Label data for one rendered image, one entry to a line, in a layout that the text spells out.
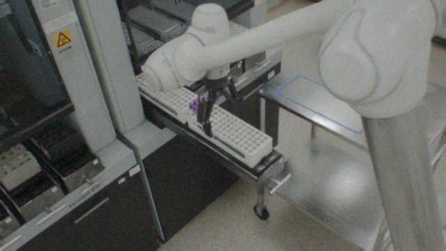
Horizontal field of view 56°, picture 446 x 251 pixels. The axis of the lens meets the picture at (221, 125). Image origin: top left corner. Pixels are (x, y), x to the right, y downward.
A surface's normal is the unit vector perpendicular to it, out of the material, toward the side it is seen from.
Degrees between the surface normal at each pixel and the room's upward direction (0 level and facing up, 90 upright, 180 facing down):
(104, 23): 90
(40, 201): 90
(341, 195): 0
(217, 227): 0
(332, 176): 0
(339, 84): 84
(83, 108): 90
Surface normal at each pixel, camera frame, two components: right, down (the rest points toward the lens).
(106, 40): 0.72, 0.44
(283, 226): -0.07, -0.73
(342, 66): -0.66, 0.48
